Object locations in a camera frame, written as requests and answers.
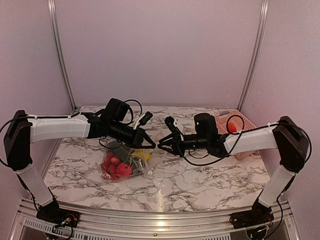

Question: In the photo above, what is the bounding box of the aluminium front rail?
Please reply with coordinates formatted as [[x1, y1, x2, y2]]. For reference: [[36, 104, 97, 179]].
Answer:
[[7, 198, 301, 240]]

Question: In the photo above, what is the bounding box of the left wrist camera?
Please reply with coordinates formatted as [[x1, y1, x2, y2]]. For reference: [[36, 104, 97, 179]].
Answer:
[[133, 111, 153, 130]]

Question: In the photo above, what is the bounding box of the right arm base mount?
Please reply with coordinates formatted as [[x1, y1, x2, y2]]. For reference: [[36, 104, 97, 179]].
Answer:
[[229, 210, 275, 229]]

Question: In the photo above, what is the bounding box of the left aluminium frame post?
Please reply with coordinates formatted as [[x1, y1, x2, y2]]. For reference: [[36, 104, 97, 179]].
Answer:
[[47, 0, 77, 112]]

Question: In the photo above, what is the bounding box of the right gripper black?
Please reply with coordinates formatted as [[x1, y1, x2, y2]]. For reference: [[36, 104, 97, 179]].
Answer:
[[157, 131, 209, 158]]

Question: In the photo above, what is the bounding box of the yellow fake pepper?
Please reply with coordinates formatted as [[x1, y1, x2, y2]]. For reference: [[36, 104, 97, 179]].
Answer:
[[131, 149, 151, 162]]

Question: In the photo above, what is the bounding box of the clear zip top bag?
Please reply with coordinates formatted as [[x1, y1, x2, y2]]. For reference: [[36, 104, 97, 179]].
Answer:
[[98, 141, 167, 182]]

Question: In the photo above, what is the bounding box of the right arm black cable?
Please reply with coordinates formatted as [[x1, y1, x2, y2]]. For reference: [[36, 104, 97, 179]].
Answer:
[[179, 117, 313, 226]]

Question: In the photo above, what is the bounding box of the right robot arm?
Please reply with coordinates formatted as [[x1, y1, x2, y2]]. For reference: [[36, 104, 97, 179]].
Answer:
[[157, 113, 312, 224]]

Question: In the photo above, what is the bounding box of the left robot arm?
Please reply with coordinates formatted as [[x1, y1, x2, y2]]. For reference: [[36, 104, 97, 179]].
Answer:
[[1, 98, 156, 223]]

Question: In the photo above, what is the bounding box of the orange red fake fruit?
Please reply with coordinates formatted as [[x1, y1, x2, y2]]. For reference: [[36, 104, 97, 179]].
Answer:
[[227, 121, 237, 133]]

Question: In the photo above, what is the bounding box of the pink plastic basket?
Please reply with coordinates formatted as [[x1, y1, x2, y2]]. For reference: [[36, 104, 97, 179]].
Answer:
[[213, 109, 260, 161]]

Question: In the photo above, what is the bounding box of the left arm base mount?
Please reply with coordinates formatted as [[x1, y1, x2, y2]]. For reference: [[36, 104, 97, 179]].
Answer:
[[36, 208, 80, 228]]

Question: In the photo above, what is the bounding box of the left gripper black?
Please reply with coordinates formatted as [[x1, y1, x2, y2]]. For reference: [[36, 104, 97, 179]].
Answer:
[[108, 119, 156, 149]]

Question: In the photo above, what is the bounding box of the green fake pepper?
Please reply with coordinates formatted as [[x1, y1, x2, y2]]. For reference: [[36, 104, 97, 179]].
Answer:
[[107, 146, 139, 171]]

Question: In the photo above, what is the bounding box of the red fake tomato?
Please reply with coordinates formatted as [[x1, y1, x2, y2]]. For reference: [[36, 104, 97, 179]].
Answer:
[[116, 162, 132, 178]]

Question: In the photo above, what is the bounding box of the right aluminium frame post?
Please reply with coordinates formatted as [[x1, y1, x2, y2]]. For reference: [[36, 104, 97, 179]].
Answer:
[[237, 0, 270, 112]]

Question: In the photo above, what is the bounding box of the aluminium frame post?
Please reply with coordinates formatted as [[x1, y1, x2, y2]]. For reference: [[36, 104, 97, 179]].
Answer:
[[47, 0, 77, 112], [237, 0, 270, 112]]

